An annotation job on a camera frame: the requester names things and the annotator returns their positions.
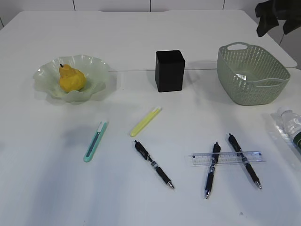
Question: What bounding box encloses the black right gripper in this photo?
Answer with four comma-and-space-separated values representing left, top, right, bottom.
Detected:
255, 0, 301, 37

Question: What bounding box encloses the clear water bottle green label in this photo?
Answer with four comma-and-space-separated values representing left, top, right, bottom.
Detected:
270, 106, 301, 153

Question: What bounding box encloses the black pen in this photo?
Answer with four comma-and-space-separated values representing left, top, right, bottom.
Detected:
135, 140, 175, 190
228, 133, 262, 189
205, 142, 221, 199

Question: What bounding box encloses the yellow pear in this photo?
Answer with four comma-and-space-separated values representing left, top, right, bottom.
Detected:
59, 64, 87, 93

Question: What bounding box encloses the green woven plastic basket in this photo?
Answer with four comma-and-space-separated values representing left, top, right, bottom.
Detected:
217, 42, 291, 105

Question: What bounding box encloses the black square pen holder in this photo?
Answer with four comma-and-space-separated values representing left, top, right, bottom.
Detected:
155, 50, 185, 92

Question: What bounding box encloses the clear plastic ruler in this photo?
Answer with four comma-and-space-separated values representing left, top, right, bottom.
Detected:
186, 152, 266, 166

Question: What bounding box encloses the green wavy glass plate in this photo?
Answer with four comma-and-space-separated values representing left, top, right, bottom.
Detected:
33, 55, 109, 102

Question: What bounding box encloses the teal utility knife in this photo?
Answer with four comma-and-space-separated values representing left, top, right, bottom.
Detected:
83, 121, 108, 162

